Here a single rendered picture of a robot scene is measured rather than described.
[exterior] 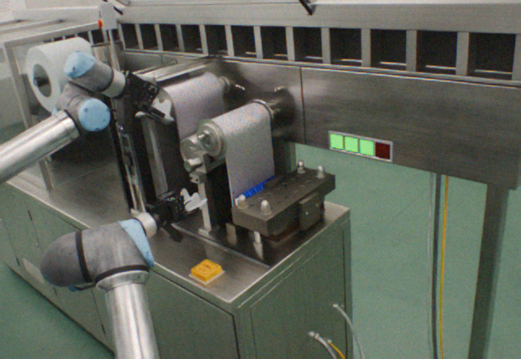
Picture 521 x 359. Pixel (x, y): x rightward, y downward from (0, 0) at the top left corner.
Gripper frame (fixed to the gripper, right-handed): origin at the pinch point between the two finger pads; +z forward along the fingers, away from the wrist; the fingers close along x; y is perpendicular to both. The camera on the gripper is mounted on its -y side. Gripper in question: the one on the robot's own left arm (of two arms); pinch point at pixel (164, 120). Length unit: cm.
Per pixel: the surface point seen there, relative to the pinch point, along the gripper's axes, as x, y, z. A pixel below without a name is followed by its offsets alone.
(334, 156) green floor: 118, 65, 291
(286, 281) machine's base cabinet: -32, -35, 47
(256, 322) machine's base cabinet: -32, -50, 38
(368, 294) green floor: -7, -35, 172
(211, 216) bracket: 1.1, -23.3, 36.5
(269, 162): -6.9, 3.1, 47.1
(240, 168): -6.9, -3.8, 33.2
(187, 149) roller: 12.6, -3.6, 24.3
